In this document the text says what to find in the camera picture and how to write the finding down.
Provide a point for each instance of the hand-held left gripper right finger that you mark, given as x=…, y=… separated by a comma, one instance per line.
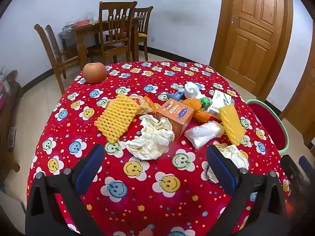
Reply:
x=221, y=169

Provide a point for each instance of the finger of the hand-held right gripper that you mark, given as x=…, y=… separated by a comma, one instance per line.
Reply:
x=306, y=164
x=291, y=170

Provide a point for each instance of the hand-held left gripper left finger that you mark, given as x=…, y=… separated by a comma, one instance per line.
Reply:
x=89, y=169

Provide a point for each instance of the small white paper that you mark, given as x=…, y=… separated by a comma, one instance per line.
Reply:
x=236, y=156

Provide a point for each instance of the small yellow foam net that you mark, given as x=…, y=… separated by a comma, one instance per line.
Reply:
x=232, y=125

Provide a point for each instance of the red bin green rim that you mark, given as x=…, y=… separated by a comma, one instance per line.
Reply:
x=268, y=120

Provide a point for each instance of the large white paper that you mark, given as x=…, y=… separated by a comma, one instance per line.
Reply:
x=150, y=140

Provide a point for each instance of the white plastic bag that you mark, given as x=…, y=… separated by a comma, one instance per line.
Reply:
x=201, y=134

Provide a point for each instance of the wooden panel door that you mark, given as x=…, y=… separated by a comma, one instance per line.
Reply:
x=302, y=113
x=253, y=29

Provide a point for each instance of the large yellow foam net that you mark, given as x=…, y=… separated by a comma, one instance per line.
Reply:
x=115, y=118

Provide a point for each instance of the red printed tablecloth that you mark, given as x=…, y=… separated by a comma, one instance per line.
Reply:
x=147, y=189

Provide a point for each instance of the white and green box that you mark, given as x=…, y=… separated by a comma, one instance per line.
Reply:
x=219, y=100

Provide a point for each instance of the orange cardboard box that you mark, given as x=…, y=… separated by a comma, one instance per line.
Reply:
x=172, y=113

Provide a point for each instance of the white crumpled cloth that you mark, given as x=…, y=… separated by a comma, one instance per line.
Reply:
x=192, y=89

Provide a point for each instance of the clear orange snack packet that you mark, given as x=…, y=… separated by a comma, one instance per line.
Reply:
x=145, y=104

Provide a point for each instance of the light blue plastic piece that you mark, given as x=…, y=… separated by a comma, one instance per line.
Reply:
x=176, y=95

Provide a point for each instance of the red apple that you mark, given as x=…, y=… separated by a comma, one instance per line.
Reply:
x=94, y=72

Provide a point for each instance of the dark wooden furniture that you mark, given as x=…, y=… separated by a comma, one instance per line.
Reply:
x=9, y=103

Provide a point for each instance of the wooden dining table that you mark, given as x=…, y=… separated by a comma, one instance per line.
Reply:
x=85, y=30

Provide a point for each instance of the yellow seat cushion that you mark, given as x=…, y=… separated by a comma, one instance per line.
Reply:
x=142, y=34

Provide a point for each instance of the red container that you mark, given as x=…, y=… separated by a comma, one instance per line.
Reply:
x=82, y=22

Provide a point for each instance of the tall wooden chair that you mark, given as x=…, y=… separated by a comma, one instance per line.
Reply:
x=115, y=22

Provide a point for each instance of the clear glass jar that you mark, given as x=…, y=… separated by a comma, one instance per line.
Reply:
x=90, y=17

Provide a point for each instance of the wooden chair yellow cushion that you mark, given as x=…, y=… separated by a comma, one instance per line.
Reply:
x=142, y=17

